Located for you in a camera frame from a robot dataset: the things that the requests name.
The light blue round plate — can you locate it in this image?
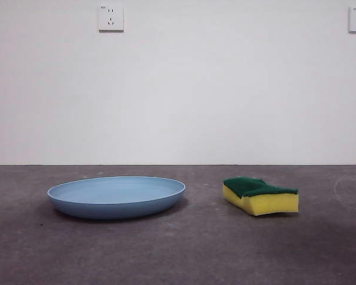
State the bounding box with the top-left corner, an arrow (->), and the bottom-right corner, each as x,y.
46,176 -> 186,220

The yellow sponge with green pad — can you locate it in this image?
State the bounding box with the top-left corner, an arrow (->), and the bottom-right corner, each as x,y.
222,176 -> 300,217

